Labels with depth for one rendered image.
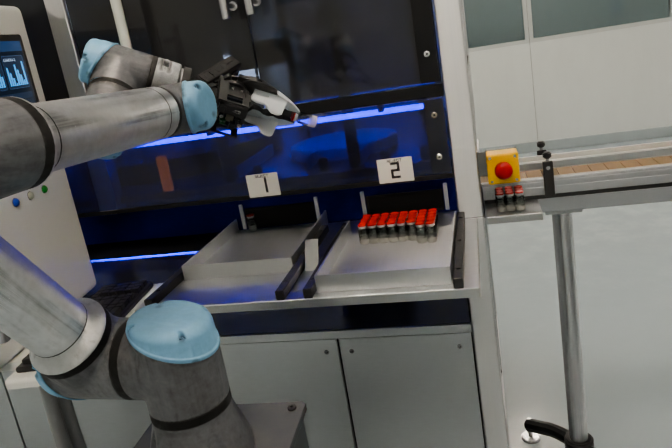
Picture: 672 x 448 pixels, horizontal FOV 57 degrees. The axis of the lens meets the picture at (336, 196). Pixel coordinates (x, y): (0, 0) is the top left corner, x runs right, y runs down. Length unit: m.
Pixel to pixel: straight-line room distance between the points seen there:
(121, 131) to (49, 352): 0.31
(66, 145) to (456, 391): 1.27
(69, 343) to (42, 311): 0.07
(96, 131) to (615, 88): 5.72
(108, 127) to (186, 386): 0.35
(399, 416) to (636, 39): 4.94
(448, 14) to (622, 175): 0.58
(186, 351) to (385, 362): 0.92
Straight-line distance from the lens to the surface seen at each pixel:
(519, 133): 6.16
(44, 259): 1.63
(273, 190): 1.57
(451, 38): 1.44
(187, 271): 1.43
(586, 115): 6.21
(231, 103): 1.03
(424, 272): 1.16
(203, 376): 0.88
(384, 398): 1.76
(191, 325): 0.86
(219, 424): 0.92
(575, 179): 1.62
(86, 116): 0.74
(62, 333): 0.89
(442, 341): 1.65
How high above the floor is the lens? 1.35
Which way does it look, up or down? 14 degrees down
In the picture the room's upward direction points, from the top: 10 degrees counter-clockwise
